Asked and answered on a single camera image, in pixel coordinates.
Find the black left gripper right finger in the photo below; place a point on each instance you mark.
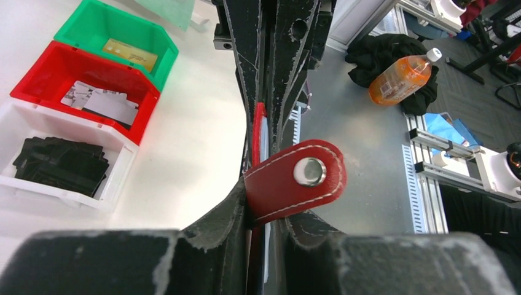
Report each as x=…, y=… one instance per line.
x=319, y=259

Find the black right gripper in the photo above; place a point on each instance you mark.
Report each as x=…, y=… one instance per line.
x=281, y=30

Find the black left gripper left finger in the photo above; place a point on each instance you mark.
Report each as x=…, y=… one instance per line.
x=207, y=257

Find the red leather card holder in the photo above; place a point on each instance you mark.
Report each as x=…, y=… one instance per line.
x=299, y=178

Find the black cards stack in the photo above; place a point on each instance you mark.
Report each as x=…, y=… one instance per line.
x=64, y=164

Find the gold cards stack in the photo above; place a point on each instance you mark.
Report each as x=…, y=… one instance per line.
x=131, y=53

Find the white cards stack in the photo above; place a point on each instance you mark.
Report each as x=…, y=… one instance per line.
x=106, y=103

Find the black crumpled cloth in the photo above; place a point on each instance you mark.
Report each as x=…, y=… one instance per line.
x=374, y=54

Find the orange drink bottle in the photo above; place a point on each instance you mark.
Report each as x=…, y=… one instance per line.
x=403, y=78

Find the white plastic bin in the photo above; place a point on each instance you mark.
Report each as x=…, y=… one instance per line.
x=21, y=120

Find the green plastic bin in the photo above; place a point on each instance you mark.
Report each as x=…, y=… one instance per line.
x=111, y=33

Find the blue bag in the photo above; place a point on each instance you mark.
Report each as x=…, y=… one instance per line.
x=442, y=125

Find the red plastic bin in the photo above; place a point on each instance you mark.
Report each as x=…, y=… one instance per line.
x=73, y=81

